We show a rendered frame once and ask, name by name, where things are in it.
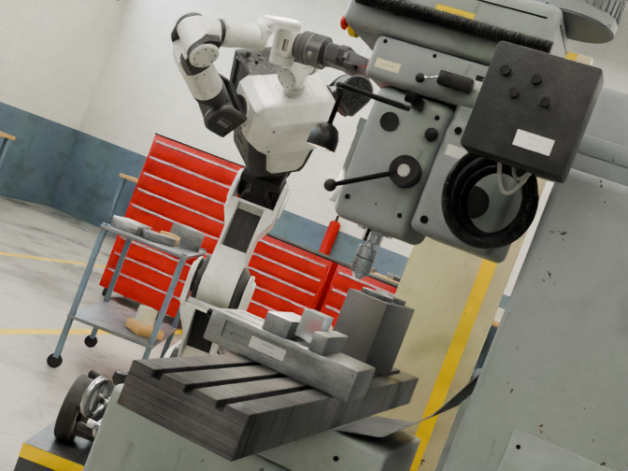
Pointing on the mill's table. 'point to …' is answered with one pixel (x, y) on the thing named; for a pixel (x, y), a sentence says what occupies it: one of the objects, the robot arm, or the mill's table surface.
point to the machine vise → (293, 354)
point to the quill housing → (382, 158)
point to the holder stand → (373, 326)
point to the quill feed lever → (402, 172)
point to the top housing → (532, 12)
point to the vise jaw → (281, 323)
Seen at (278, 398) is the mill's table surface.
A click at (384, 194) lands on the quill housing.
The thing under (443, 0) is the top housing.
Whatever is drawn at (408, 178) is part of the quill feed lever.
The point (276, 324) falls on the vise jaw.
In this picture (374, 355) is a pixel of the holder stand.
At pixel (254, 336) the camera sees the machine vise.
